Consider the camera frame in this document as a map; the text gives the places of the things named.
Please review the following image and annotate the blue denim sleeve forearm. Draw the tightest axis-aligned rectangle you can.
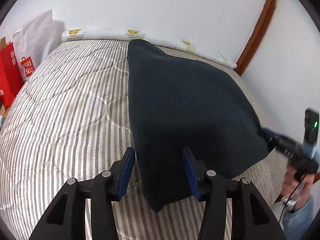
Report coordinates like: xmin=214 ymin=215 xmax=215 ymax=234
xmin=283 ymin=197 xmax=314 ymax=240

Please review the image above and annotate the rolled fruit-print plastic sheet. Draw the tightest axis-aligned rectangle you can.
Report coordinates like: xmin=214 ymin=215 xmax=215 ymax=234
xmin=61 ymin=27 xmax=237 ymax=69

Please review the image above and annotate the striped grey white mattress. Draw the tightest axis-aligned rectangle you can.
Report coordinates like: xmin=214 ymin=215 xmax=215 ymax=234
xmin=1 ymin=40 xmax=287 ymax=239

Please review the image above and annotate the brown wooden door frame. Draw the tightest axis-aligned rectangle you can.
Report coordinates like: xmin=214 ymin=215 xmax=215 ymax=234
xmin=235 ymin=0 xmax=278 ymax=76

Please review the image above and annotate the black cable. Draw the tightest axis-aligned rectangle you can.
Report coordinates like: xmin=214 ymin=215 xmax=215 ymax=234
xmin=278 ymin=173 xmax=307 ymax=223

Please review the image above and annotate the red paper shopping bag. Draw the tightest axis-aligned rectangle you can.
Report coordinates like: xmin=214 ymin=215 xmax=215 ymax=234
xmin=0 ymin=42 xmax=23 ymax=108

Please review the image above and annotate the black sweatshirt with white letters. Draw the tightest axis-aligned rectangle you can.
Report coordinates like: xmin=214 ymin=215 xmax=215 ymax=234
xmin=127 ymin=40 xmax=270 ymax=212

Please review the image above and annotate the person's right hand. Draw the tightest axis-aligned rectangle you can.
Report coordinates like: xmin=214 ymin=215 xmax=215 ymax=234
xmin=281 ymin=163 xmax=315 ymax=212

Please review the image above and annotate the white Miniso paper bag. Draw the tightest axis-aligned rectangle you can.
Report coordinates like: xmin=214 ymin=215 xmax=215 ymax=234
xmin=13 ymin=9 xmax=64 ymax=82

